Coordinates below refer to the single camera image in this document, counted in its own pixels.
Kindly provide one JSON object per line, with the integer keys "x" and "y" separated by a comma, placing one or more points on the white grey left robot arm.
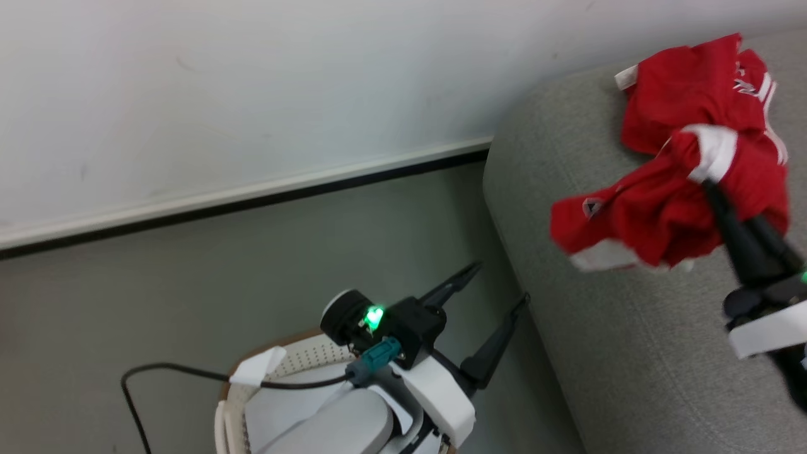
{"x": 334, "y": 422}

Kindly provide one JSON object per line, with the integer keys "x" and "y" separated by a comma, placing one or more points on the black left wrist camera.
{"x": 384, "y": 328}

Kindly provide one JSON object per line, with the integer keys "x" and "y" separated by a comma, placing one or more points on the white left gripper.
{"x": 438, "y": 394}

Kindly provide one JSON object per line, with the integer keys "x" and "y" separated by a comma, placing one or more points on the red and white garment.
{"x": 687, "y": 170}

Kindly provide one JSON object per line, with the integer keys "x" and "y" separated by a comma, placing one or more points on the white perforated laundry basket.
{"x": 296, "y": 366}

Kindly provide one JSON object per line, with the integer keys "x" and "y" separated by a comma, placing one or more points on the grey fabric sofa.
{"x": 630, "y": 315}

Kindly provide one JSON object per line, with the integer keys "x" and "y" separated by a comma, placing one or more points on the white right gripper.
{"x": 769, "y": 315}

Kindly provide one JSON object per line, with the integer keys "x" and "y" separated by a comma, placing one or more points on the white and black baseboard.
{"x": 239, "y": 192}

